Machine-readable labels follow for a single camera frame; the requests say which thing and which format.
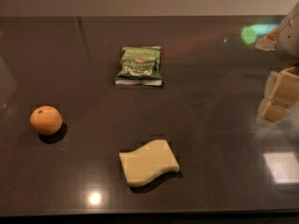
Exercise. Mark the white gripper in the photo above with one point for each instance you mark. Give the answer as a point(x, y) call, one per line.
point(290, 39)

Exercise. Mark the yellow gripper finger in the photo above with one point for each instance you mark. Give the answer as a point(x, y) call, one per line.
point(270, 113)

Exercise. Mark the green jalapeno chip bag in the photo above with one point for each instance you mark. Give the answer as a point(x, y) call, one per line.
point(140, 66)

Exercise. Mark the yellow wavy sponge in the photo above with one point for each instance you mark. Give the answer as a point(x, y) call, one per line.
point(148, 162)

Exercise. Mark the orange fruit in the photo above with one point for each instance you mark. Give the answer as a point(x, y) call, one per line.
point(46, 120)

